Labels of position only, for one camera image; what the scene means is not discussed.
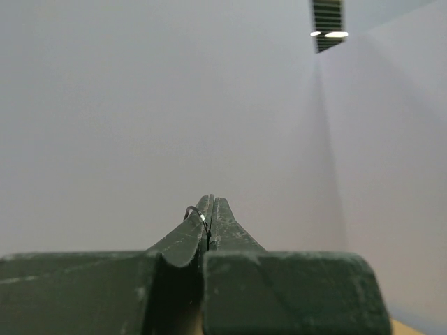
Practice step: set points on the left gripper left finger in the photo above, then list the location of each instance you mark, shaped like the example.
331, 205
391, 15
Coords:
153, 291

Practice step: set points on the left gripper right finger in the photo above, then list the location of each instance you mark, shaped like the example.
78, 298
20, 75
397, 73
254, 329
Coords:
249, 290

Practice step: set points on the ceiling vent grille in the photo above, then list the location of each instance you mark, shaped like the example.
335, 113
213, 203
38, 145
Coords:
328, 27

